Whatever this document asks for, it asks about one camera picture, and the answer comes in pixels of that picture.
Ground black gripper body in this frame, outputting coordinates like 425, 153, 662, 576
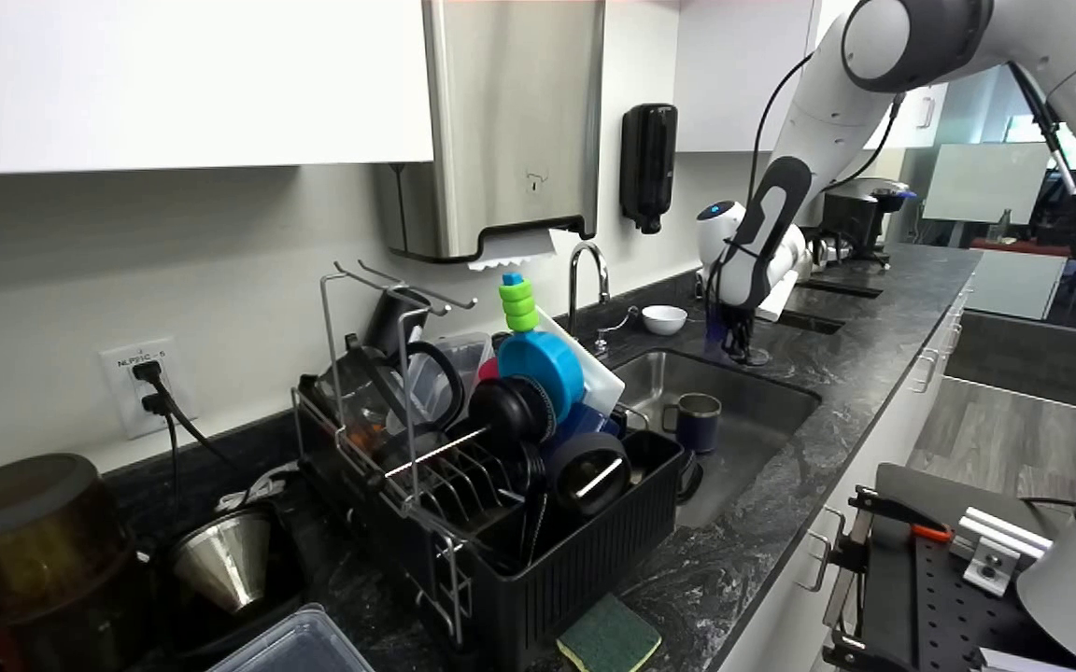
699, 281, 762, 354

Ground blue steel tumbler cup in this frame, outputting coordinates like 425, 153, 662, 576
671, 389, 727, 460

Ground black counter tray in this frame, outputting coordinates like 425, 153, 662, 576
745, 302, 848, 341

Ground stainless steel sink basin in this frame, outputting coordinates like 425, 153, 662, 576
607, 344, 825, 535

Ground small white bowl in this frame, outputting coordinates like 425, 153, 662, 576
633, 302, 696, 341

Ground black counter mat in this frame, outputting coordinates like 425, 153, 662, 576
797, 267, 885, 302

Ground clear plastic food container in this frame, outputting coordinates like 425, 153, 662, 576
534, 307, 632, 420

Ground chrome sink faucet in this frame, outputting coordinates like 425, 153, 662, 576
565, 239, 633, 344

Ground black coffee machine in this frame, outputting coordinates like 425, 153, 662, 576
805, 175, 915, 272

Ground black mug with steel rim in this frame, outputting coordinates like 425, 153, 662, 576
540, 427, 632, 514

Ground blue bottle with green cap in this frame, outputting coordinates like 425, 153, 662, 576
488, 267, 592, 427

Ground black plastic dish rack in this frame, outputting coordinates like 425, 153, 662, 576
290, 369, 691, 672

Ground steel paper towel dispenser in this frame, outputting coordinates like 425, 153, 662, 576
374, 0, 607, 263

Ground grey perforated tool board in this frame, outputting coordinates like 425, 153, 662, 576
861, 460, 1076, 672

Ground green yellow sponge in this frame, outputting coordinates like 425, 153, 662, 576
551, 588, 667, 672

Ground glass carafe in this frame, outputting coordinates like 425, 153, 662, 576
333, 337, 471, 460

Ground clear plastic tub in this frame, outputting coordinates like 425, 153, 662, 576
206, 602, 378, 672

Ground steel cone coffee dripper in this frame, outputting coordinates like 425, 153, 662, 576
169, 502, 280, 618

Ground black wall soap dispenser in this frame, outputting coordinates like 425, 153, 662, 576
615, 100, 679, 239

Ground red handled pliers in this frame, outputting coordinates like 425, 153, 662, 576
845, 486, 961, 547

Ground white wall cabinet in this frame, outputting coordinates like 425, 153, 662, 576
0, 0, 440, 179
671, 0, 952, 156

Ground aluminium bracket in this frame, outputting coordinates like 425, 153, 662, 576
948, 499, 1057, 602

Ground steel wire drying rack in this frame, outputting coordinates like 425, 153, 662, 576
288, 254, 531, 648

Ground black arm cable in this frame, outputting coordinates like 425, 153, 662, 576
1006, 57, 1076, 307

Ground white wall outlet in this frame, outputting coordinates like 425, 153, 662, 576
95, 331, 181, 439

